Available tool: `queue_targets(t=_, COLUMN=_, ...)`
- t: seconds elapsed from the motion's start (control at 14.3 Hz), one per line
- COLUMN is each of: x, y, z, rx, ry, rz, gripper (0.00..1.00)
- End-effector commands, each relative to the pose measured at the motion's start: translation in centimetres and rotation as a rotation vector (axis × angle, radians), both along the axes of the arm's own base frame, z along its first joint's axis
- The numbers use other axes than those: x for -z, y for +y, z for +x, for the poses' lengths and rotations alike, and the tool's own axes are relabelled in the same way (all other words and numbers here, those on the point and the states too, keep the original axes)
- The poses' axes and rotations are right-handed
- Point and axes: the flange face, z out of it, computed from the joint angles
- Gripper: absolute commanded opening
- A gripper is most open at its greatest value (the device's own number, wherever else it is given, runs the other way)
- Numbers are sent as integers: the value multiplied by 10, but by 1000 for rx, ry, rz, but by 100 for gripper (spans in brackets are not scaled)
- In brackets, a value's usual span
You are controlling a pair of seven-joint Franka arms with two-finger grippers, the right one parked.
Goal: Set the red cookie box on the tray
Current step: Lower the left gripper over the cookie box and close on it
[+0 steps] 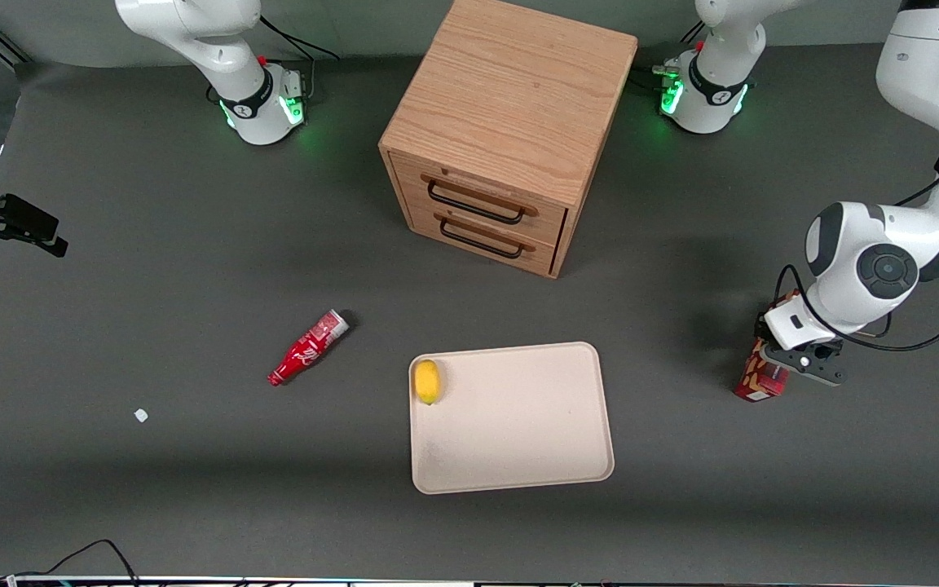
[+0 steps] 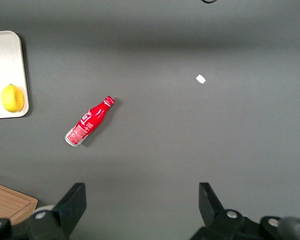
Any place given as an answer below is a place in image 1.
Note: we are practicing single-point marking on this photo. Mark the red cookie box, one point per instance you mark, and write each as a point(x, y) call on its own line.
point(755, 383)

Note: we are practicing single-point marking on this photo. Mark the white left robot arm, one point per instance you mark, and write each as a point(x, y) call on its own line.
point(926, 65)

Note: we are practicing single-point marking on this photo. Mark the beige rectangular plastic tray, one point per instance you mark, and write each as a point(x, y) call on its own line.
point(518, 424)

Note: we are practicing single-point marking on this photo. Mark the wooden drawer front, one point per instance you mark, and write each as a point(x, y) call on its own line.
point(543, 259)
point(555, 224)

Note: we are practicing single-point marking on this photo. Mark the red cola bottle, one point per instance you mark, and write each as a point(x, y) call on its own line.
point(306, 349)

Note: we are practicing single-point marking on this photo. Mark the yellow lemon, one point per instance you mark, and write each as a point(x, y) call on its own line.
point(427, 381)

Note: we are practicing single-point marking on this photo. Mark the wooden drawer cabinet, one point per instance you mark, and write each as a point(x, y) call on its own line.
point(510, 81)

